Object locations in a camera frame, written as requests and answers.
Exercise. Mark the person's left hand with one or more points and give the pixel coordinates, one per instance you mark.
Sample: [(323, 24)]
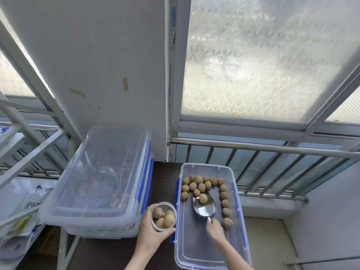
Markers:
[(147, 236)]

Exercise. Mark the person's right hand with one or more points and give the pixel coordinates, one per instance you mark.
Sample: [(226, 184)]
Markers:
[(217, 231)]

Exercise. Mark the person's right fingers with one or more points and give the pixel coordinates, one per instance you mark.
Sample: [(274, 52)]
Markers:
[(213, 225)]

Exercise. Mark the person's left thumb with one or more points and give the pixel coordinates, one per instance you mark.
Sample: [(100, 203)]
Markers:
[(170, 232)]

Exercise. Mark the small metal cup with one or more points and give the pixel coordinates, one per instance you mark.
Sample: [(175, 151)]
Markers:
[(154, 225)]

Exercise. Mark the metal scoop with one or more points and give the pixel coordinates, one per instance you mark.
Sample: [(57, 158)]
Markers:
[(204, 208)]

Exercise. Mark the person's right forearm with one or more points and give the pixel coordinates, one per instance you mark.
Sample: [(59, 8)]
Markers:
[(234, 257)]

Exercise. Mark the person's left forearm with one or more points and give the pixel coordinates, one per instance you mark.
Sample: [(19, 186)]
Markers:
[(143, 260)]

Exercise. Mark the open clear box blue clips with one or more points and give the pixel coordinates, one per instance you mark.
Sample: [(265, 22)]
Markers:
[(197, 247)]

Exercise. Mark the row of brown walnuts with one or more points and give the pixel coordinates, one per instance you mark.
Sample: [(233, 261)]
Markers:
[(224, 195)]

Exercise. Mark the lidded clear storage box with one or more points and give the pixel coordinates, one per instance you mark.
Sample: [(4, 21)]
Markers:
[(98, 177)]

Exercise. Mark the metal window railing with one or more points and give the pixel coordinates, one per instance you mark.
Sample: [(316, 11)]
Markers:
[(267, 147)]

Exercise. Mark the white table leg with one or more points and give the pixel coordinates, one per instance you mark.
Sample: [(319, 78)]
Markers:
[(65, 251)]

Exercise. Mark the dark thin rod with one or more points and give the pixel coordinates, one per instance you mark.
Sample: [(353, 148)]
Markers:
[(323, 262)]

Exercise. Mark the clear plastic bottle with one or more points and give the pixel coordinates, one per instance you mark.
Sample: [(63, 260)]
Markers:
[(33, 199)]

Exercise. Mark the pile of plastic bags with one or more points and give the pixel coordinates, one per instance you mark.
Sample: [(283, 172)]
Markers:
[(17, 234)]

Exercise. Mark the short yellowed tape strip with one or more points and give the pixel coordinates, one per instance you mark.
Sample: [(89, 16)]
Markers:
[(125, 84)]

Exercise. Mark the white metal rack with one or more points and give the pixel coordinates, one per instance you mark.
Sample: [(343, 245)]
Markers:
[(25, 160)]

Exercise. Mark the long yellowed tape strip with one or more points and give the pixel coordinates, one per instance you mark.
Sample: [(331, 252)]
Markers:
[(78, 93)]

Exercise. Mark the large frosted glass window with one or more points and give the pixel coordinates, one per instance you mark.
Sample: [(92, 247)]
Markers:
[(253, 59)]

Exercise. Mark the narrow frosted window pane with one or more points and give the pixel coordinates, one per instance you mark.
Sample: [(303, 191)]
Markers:
[(347, 111)]

